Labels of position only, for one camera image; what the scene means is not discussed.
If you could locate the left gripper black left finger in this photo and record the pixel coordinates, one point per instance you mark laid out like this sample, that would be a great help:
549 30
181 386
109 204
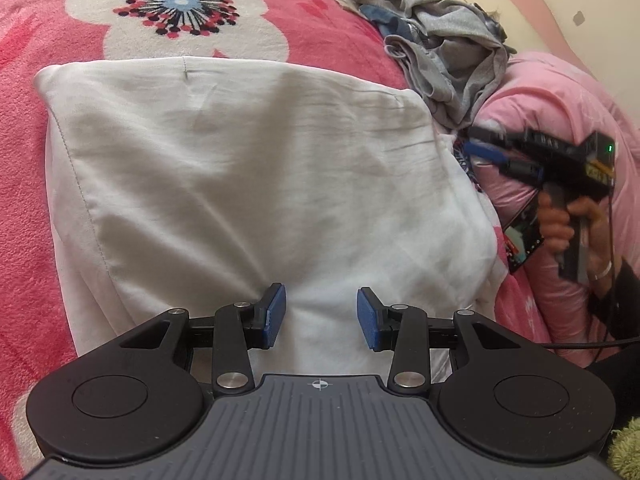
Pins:
229 334

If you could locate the person's right hand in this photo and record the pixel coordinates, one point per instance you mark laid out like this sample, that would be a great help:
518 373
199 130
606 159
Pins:
603 265

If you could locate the grey clothes pile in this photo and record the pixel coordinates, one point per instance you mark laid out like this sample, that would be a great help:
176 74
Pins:
453 54

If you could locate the pink floral blanket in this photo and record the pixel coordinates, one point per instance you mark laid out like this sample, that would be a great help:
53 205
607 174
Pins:
35 34

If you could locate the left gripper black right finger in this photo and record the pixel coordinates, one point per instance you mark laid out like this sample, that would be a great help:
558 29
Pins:
425 350

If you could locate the white garment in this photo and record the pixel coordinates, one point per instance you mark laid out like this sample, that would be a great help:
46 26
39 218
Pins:
197 182

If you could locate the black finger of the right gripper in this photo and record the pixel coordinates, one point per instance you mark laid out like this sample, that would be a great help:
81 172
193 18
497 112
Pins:
514 168
490 136

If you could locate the pink quilt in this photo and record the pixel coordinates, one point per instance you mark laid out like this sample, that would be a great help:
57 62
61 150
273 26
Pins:
545 93

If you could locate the smartphone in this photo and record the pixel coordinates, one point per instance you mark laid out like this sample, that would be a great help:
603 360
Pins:
522 235

